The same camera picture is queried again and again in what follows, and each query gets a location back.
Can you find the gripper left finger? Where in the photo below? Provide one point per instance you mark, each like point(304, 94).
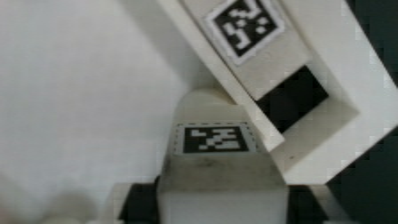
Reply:
point(130, 205)

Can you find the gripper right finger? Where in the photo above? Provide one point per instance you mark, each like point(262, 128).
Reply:
point(313, 206)

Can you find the white table leg with tag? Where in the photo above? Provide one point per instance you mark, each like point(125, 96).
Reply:
point(221, 186)

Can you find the white square table top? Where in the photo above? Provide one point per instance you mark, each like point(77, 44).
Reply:
point(98, 68)

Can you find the white U-shaped obstacle fence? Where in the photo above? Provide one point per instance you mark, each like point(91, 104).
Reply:
point(354, 118)

